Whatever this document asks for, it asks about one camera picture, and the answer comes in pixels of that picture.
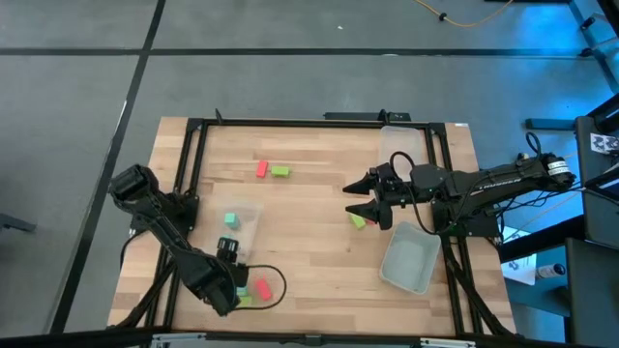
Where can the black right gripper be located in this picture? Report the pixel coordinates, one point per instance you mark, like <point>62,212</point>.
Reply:
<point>403,195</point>

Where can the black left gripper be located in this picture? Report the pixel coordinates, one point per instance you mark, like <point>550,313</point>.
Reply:
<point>223,295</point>

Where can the teal rectangular block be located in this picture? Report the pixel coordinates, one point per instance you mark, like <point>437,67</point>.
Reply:
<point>243,291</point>

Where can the red rectangular block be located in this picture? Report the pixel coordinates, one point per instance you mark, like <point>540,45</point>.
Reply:
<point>261,169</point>
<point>263,289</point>

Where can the teal cube block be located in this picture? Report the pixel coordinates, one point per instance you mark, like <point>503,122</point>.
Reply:
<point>232,220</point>

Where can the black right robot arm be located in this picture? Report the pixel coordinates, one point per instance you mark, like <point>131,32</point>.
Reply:
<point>483,186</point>

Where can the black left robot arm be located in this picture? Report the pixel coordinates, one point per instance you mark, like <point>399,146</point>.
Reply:
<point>164,227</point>

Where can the clear plastic bin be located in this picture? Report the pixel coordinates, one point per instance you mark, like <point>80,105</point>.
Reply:
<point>401,142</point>
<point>249,232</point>

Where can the white plastic bin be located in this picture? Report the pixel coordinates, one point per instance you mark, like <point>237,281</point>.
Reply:
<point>411,261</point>

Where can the black mounting bar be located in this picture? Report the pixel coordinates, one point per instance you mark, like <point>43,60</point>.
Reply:
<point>358,116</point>

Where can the white paper sheet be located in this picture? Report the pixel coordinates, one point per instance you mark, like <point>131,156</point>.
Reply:
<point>520,273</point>

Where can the black desk foot bar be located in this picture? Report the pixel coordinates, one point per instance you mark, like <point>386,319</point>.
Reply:
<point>551,124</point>

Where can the black furniture foot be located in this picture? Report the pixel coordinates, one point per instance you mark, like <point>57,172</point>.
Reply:
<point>14,223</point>

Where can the dark desk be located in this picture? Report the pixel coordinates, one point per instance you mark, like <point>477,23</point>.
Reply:
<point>595,217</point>

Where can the printed marker sheet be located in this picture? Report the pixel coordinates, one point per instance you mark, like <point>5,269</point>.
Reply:
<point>603,143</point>

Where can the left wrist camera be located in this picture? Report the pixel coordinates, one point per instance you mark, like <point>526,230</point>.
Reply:
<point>242,276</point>

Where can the black aluminium table frame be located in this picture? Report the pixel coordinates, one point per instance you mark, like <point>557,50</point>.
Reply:
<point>314,124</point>

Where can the silver frame bracket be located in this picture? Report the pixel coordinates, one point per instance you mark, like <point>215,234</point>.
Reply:
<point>447,343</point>

